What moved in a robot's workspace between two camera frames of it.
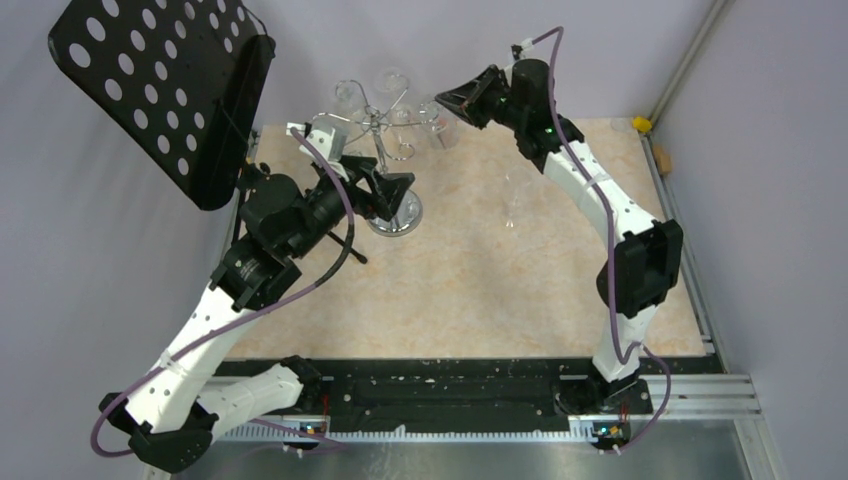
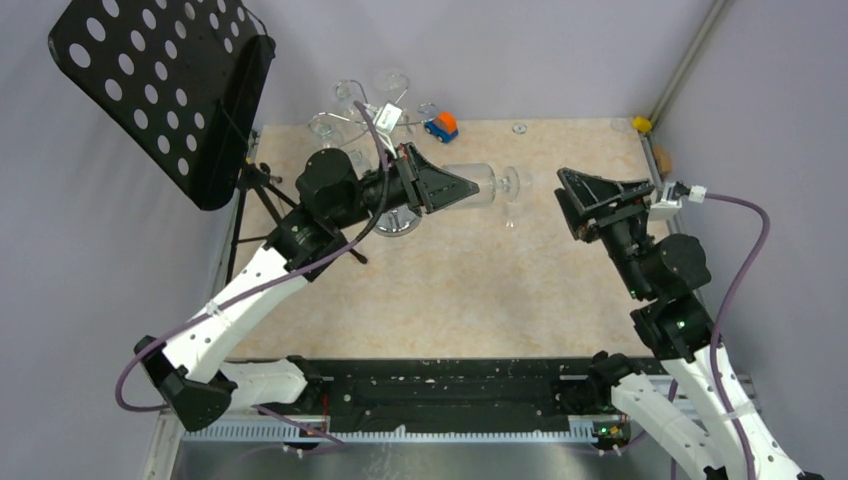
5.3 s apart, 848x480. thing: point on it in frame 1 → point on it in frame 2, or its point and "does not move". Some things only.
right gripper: (472, 94) → (590, 192)
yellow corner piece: (642, 124) does not move
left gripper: (386, 196) → (428, 187)
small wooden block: (664, 160) does not move
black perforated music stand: (180, 80) does not move
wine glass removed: (444, 132) → (483, 175)
